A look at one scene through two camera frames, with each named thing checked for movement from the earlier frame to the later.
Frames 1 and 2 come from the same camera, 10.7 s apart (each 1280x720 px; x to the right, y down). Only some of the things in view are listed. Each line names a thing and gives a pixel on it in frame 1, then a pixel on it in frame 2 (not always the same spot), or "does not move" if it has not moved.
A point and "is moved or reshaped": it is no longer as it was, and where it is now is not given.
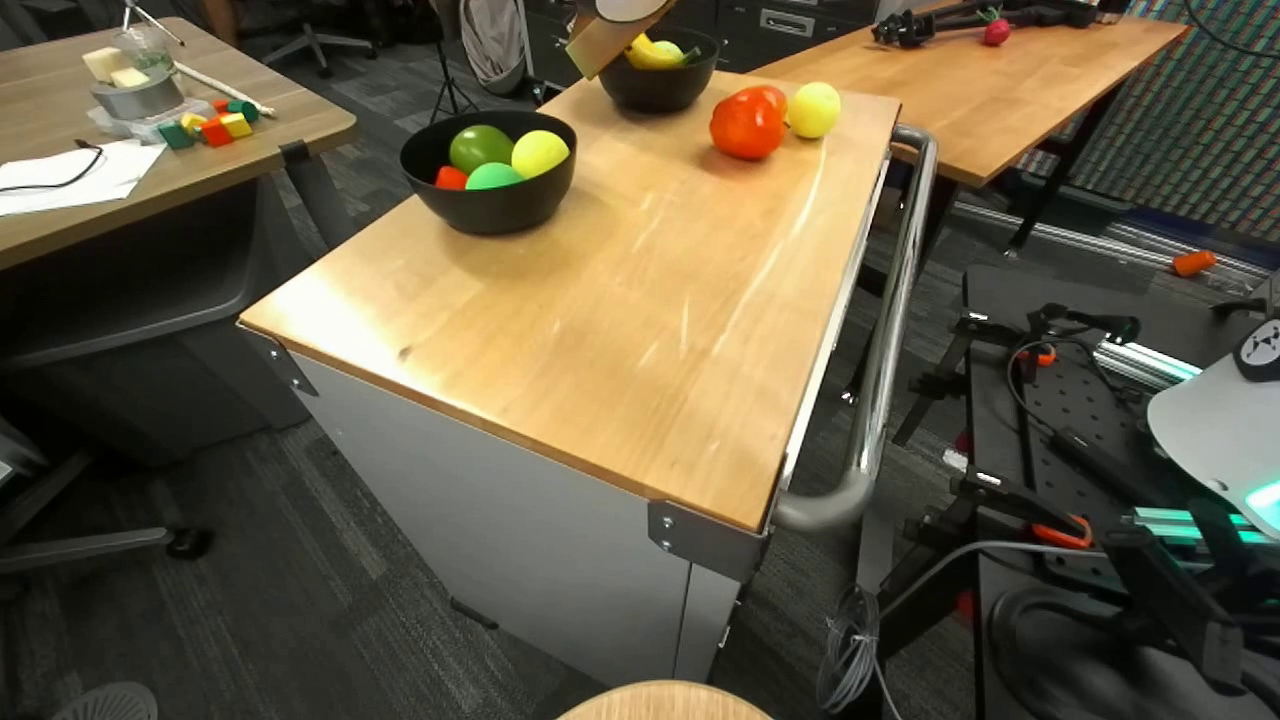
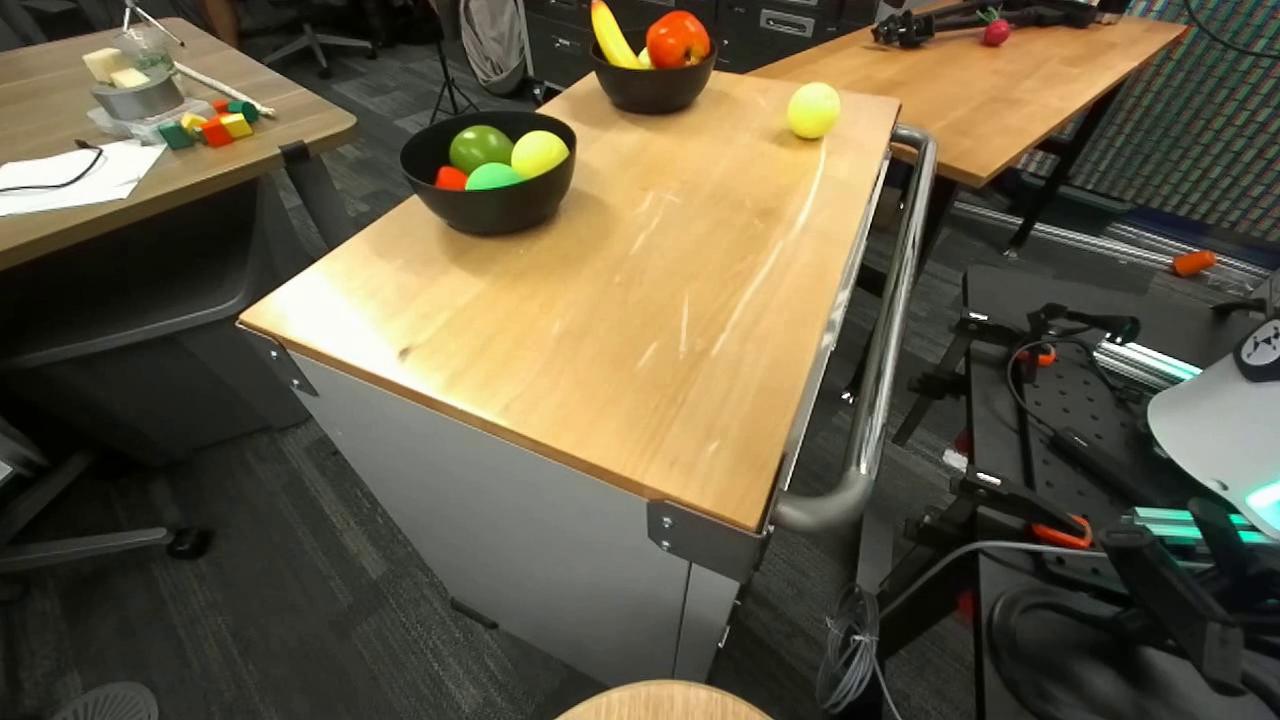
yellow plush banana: x=653 y=55 is moved or reshaped
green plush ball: x=494 y=173 does not move
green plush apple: x=480 y=144 does not move
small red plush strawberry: x=450 y=176 does not move
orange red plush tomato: x=744 y=120 to x=679 y=43
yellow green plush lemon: x=537 y=148 does not move
